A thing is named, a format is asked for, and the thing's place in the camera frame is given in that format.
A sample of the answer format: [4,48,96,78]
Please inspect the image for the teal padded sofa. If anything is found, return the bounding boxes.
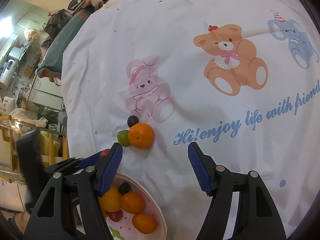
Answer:
[37,5,95,78]

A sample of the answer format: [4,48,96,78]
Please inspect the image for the white wall appliance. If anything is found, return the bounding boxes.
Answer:
[0,59,18,90]

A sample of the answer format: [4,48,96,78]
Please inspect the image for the white animal print bedsheet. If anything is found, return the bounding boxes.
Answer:
[61,0,320,240]

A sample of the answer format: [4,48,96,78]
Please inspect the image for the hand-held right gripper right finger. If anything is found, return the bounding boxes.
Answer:
[188,142,287,240]

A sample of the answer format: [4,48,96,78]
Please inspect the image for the pink strawberry pattern bowl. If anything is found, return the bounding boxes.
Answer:
[72,170,168,240]

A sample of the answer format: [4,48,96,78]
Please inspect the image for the yellow wooden rack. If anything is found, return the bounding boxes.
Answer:
[0,116,69,180]

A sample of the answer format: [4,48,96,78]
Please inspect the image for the metal pot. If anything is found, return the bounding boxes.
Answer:
[16,86,32,108]

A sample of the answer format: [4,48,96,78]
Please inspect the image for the green round fruit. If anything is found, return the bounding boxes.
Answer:
[117,129,131,147]

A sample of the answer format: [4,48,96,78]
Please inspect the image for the white kitchen cabinets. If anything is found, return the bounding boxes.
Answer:
[30,75,64,110]

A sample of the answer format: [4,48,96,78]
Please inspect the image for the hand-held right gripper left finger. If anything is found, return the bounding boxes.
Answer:
[24,142,123,240]

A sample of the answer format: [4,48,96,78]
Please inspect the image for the dark camouflage clothes pile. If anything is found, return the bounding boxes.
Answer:
[44,9,75,40]

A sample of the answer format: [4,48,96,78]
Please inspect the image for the large orange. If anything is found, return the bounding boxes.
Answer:
[99,184,123,212]

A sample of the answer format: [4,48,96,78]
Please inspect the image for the person's foot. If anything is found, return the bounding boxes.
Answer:
[9,211,33,234]

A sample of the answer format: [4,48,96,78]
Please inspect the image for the small mandarin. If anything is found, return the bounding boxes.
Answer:
[128,122,154,149]
[121,192,146,215]
[132,213,158,235]

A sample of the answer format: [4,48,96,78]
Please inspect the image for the dark purple grape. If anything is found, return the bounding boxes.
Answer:
[118,182,131,195]
[127,115,139,128]

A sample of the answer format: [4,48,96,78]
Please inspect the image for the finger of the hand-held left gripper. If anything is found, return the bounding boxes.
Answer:
[45,151,105,180]

